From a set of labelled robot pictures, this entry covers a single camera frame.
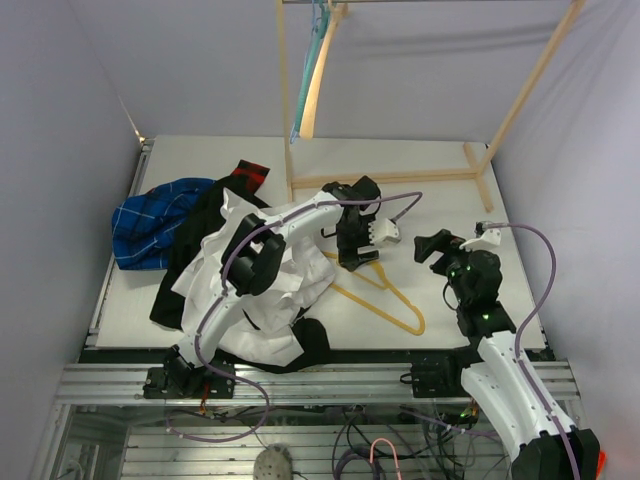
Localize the teal plastic hanger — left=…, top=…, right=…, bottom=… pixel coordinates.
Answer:
left=289, top=1, right=331, bottom=145

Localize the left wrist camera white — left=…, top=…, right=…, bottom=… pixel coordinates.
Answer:
left=368, top=218, right=402, bottom=247

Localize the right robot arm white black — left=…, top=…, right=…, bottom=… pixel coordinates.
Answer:
left=414, top=223, right=601, bottom=479

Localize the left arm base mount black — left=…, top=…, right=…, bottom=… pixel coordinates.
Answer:
left=143, top=367, right=236, bottom=400

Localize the grey perforated shoe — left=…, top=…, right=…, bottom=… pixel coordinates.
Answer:
left=253, top=445, right=294, bottom=480

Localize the wooden clothes rack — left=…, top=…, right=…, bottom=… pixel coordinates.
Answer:
left=272, top=0, right=586, bottom=214

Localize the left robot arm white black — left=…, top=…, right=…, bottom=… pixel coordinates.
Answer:
left=150, top=176, right=382, bottom=397

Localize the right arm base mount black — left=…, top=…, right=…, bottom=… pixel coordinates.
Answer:
left=399, top=348, right=478, bottom=399

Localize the orange box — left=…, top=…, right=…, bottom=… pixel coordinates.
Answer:
left=596, top=451, right=607, bottom=477

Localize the pink cable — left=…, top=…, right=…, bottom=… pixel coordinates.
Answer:
left=368, top=437, right=401, bottom=480

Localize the blue plaid shirt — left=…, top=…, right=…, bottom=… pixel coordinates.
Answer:
left=111, top=178, right=214, bottom=271

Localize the white shirt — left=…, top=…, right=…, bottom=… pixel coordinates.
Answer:
left=177, top=192, right=343, bottom=367

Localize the light wooden hanger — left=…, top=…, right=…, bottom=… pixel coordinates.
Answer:
left=299, top=1, right=349, bottom=139

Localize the yellow plastic hanger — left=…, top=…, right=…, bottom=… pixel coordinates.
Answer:
left=330, top=260, right=427, bottom=337

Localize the aluminium frame rail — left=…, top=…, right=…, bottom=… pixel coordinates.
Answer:
left=53, top=362, right=581, bottom=404

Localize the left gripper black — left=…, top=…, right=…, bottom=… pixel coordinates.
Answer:
left=339, top=216, right=381, bottom=274

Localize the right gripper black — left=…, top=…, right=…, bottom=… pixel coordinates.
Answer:
left=414, top=229, right=487, bottom=305

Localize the red black plaid garment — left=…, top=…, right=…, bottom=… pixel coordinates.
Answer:
left=231, top=159, right=270, bottom=193

